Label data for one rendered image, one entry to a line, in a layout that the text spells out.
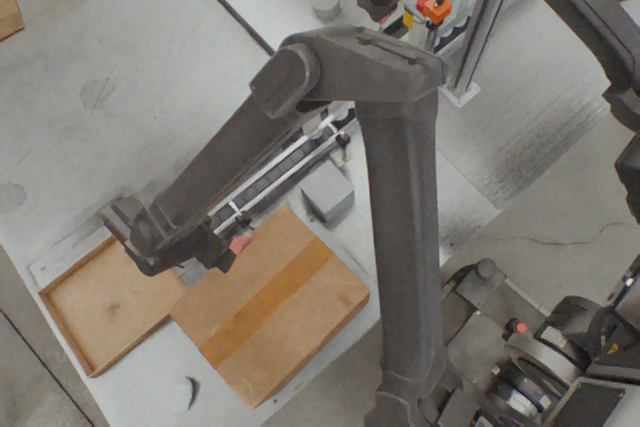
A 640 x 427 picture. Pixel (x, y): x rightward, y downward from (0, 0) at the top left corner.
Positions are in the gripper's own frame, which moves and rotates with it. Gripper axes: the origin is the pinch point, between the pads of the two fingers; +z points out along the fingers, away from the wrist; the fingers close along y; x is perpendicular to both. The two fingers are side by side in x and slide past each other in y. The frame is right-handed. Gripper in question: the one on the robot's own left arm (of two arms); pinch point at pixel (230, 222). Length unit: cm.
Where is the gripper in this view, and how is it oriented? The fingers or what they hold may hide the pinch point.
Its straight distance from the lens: 89.9
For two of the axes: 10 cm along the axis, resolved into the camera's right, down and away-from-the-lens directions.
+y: -7.5, -6.1, 2.6
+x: -4.7, 7.6, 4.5
